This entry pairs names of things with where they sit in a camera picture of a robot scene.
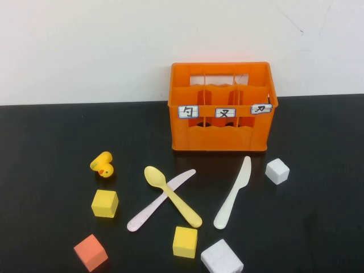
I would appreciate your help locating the yellow plastic spoon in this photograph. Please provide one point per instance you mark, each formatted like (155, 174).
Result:
(155, 176)

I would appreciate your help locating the cream white plastic knife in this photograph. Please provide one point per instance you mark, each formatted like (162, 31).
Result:
(227, 204)

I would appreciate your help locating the pale pink plastic knife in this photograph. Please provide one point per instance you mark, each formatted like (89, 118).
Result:
(142, 219)

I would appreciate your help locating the orange plastic cutlery holder crate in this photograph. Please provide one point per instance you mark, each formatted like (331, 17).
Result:
(221, 139)

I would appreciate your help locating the white label spoon character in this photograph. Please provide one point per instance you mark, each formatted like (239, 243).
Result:
(188, 111)

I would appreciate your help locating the white label fork character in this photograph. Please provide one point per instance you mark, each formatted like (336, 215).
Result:
(225, 113)

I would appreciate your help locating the yellow rubber duck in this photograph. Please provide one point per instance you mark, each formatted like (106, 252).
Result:
(103, 165)

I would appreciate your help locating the white label knife character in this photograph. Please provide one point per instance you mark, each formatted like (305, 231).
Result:
(261, 109)

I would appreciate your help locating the small white foam cube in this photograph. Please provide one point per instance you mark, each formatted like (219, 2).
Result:
(277, 171)

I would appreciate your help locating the yellow foam cube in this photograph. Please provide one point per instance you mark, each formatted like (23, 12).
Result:
(104, 203)
(185, 243)

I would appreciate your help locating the large white foam cube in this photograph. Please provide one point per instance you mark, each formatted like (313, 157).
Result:
(221, 257)

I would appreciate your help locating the salmon orange foam cube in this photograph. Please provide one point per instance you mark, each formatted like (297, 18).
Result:
(90, 253)

